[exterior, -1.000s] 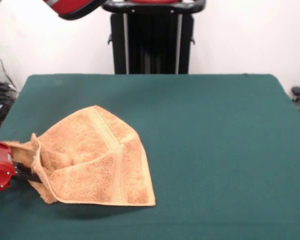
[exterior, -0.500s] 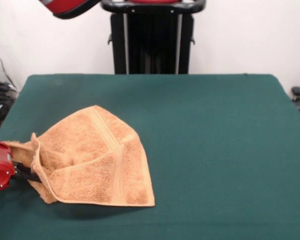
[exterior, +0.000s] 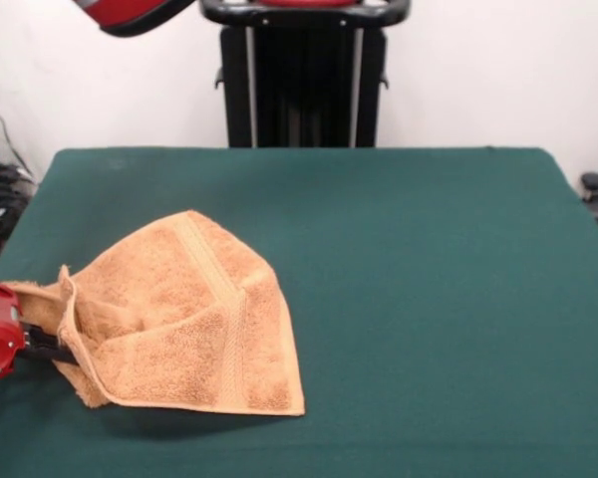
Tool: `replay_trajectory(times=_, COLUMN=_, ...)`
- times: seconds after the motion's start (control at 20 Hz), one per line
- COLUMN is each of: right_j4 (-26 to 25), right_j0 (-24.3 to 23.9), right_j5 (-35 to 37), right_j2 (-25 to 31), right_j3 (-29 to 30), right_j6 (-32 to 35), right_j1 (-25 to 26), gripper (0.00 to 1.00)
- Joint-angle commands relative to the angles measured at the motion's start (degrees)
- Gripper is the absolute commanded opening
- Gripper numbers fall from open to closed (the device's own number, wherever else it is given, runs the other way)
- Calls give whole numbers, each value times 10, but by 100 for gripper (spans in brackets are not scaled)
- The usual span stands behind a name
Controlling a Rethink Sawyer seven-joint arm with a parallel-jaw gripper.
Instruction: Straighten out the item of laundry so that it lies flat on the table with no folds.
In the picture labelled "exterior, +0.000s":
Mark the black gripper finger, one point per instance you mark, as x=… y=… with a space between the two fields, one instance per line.
x=45 y=354
x=42 y=336

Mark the orange terry towel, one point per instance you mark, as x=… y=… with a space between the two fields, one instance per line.
x=189 y=318

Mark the dark green table cloth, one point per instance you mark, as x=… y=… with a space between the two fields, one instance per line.
x=379 y=348

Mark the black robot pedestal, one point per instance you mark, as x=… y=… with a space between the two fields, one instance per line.
x=304 y=74

